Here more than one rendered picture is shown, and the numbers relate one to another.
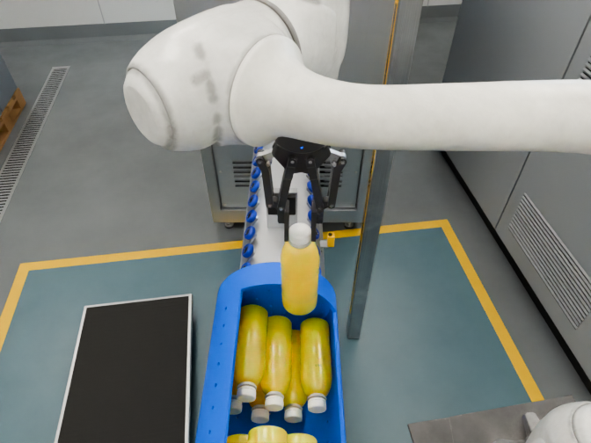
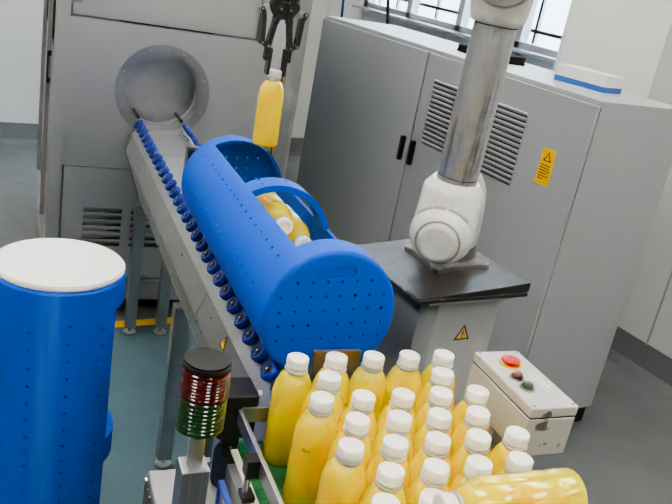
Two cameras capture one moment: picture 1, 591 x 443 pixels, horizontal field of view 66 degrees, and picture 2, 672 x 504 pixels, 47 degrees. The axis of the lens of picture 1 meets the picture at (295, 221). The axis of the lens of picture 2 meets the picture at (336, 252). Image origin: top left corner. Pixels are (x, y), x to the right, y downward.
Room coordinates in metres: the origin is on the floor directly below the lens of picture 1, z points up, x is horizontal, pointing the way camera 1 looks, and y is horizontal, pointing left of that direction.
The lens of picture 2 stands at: (-1.50, 0.65, 1.75)
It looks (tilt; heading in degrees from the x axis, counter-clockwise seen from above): 20 degrees down; 335
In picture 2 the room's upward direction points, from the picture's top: 11 degrees clockwise
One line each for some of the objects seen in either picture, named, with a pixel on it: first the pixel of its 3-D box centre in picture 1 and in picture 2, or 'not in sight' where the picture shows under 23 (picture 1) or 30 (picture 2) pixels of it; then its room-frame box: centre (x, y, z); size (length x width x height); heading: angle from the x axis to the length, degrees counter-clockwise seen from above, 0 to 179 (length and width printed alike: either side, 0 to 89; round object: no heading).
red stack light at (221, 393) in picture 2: not in sight; (205, 379); (-0.66, 0.41, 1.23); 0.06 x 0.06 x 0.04
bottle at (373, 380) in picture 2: not in sight; (362, 407); (-0.40, 0.03, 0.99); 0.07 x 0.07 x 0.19
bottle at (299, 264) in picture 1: (299, 272); (269, 110); (0.53, -0.01, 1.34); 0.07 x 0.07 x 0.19
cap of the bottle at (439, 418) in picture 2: not in sight; (439, 419); (-0.59, 0.00, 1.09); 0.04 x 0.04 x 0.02
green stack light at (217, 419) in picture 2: not in sight; (201, 409); (-0.66, 0.41, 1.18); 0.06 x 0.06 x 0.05
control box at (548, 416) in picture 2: not in sight; (517, 400); (-0.49, -0.24, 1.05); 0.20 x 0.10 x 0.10; 0
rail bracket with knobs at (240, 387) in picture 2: not in sight; (235, 410); (-0.33, 0.25, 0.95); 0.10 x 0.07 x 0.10; 90
